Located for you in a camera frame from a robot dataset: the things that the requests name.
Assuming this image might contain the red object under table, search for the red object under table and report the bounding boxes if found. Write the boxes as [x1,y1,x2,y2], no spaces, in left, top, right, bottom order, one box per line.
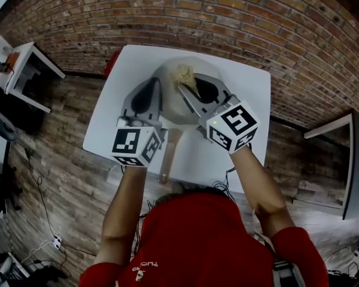
[104,51,121,78]

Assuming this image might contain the grey harness strap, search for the grey harness strap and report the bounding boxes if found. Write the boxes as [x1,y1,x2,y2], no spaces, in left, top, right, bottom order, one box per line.
[270,260,305,287]

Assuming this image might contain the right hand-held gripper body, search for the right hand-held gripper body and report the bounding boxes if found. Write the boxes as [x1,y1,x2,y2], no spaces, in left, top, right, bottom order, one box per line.
[197,93,260,155]

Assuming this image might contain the beige frying pan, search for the beige frying pan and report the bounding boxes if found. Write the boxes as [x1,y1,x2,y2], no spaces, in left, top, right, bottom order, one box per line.
[150,56,229,186]

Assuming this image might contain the long black floor cable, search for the long black floor cable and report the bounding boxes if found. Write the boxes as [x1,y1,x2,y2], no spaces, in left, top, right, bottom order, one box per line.
[23,147,97,278]

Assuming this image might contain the white square table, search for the white square table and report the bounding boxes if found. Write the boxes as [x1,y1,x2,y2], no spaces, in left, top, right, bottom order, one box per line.
[82,44,272,195]

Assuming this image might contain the person's red shirt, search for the person's red shirt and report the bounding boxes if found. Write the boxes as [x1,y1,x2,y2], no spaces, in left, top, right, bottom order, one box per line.
[78,193,330,287]

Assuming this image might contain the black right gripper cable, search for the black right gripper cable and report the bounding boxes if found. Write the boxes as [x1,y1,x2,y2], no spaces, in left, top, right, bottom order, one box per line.
[212,166,238,203]

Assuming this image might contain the orange flat object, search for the orange flat object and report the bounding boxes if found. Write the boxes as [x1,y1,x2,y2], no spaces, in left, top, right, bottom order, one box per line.
[5,52,20,69]

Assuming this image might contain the person's right forearm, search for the person's right forearm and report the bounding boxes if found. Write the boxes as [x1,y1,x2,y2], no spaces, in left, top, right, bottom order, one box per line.
[229,143,296,239]

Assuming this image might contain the person's left forearm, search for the person's left forearm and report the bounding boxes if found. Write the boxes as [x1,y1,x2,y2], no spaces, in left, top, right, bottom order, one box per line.
[93,165,148,266]

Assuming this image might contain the small white side table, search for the small white side table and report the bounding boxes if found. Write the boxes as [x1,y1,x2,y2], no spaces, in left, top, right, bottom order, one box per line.
[4,41,67,114]

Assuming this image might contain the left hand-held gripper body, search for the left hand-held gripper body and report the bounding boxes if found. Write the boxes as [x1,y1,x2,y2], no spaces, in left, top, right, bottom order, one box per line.
[111,115,169,168]

